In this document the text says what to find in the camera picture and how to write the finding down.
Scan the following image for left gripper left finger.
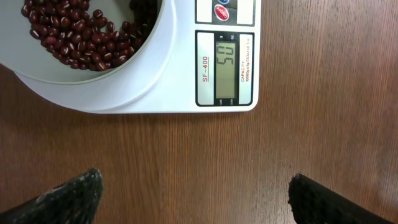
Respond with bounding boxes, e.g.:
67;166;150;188
1;168;103;224

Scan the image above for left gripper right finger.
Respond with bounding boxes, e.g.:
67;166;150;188
288;173;391;224

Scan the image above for white bowl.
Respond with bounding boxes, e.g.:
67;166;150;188
1;0;167;85

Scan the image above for red beans in bowl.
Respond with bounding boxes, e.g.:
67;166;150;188
21;0;158;72

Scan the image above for white digital kitchen scale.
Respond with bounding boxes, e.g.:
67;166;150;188
19;1;262;114

